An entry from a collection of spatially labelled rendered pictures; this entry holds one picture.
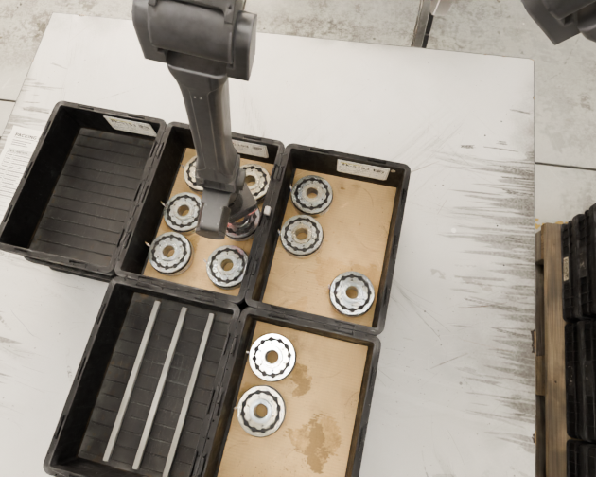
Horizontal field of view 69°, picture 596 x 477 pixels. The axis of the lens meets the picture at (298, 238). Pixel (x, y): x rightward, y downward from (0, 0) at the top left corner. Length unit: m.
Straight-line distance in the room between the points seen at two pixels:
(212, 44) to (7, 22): 2.71
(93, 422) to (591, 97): 2.44
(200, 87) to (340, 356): 0.70
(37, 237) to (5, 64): 1.76
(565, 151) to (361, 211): 1.46
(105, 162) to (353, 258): 0.70
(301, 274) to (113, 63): 0.97
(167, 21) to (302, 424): 0.82
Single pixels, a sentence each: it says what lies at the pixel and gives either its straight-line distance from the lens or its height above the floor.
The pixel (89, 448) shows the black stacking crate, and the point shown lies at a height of 0.83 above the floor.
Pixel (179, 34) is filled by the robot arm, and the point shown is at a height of 1.53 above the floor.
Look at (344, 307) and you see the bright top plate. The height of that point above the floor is 0.86.
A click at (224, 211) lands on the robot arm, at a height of 1.09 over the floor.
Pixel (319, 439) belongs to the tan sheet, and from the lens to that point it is 1.02.
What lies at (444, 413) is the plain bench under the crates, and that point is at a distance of 1.19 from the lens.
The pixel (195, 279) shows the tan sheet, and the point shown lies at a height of 0.83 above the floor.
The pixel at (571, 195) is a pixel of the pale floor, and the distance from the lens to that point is 2.31.
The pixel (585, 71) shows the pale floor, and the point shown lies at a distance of 2.69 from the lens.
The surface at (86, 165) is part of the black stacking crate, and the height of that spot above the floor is 0.83.
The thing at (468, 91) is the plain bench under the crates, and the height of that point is 0.70.
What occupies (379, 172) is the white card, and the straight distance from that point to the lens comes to 1.07.
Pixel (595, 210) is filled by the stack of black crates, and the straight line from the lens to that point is 1.85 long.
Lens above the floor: 1.84
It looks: 72 degrees down
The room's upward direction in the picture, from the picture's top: 8 degrees counter-clockwise
